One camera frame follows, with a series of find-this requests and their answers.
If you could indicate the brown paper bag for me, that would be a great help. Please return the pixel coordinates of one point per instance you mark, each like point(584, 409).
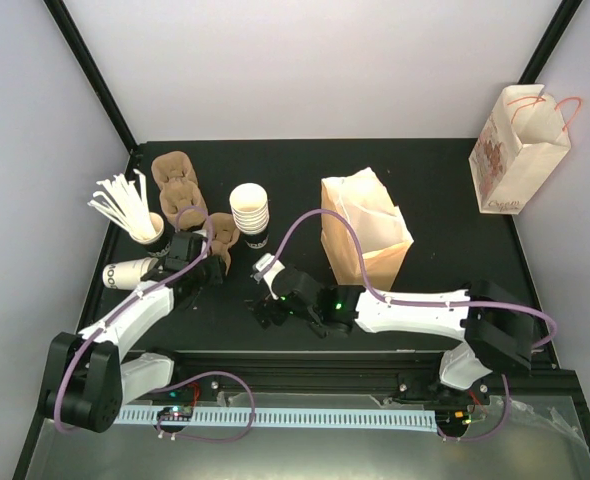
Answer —
point(364, 202)

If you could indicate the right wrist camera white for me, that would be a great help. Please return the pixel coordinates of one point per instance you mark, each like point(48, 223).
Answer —
point(266, 270)

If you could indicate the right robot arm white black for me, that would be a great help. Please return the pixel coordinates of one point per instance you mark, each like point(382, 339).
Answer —
point(489, 337)

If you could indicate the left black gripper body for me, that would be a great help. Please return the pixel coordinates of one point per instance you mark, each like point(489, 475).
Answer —
point(211, 278)

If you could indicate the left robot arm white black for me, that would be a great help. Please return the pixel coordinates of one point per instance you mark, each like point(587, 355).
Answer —
point(87, 377)

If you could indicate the left controller board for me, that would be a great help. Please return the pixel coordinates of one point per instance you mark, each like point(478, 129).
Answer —
point(180, 413)

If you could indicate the right black frame post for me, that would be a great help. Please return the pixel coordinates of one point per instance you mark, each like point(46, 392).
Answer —
point(553, 33)

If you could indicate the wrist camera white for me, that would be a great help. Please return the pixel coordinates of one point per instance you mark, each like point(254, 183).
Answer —
point(266, 270)
point(205, 234)

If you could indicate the cup holding white stirrers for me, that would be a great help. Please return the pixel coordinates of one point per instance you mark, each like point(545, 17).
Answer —
point(158, 244)

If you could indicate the black frame post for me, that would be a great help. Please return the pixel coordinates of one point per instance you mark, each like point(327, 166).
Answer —
point(553, 33)
point(74, 39)

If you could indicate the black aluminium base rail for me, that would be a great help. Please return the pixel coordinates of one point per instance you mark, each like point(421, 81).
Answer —
point(378, 373)

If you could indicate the controller board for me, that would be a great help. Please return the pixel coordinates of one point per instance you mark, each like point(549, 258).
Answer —
point(460, 417)
point(180, 413)

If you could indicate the white printed paper bag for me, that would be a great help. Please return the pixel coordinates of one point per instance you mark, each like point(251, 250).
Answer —
point(523, 140)

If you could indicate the right controller board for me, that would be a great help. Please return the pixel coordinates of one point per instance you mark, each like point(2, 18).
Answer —
point(460, 417)

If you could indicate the bundle of white stirrers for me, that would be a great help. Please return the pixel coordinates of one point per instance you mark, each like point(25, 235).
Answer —
point(125, 203)

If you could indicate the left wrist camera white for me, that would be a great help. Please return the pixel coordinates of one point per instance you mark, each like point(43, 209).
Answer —
point(205, 234)

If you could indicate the pulp cup carrier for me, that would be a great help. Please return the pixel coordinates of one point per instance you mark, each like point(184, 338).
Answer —
point(183, 204)
point(225, 235)
point(174, 166)

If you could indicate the lying white paper cup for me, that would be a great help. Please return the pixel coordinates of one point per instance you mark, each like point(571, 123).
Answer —
point(127, 275)

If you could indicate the stack of paper cups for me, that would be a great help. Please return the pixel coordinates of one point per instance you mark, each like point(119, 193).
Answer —
point(250, 210)

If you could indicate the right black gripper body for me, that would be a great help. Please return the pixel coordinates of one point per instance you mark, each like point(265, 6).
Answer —
point(265, 303)

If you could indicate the white slotted cable duct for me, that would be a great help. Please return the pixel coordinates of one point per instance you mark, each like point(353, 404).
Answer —
point(307, 418)

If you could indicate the left black frame post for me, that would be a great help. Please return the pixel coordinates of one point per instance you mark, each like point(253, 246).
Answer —
point(74, 39)

